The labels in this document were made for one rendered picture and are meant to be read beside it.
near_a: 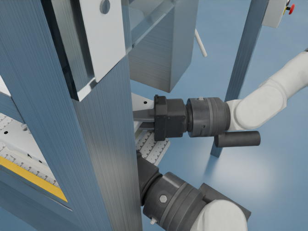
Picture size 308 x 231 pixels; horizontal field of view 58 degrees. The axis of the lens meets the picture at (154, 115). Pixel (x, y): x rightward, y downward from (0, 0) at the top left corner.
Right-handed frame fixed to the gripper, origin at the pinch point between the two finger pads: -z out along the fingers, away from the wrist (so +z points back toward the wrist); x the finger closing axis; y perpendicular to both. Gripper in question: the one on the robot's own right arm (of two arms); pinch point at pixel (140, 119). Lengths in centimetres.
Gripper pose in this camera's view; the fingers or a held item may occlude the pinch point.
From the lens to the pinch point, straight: 61.6
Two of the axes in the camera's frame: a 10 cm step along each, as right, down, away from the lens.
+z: 10.0, -0.4, 0.6
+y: -0.7, -7.5, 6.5
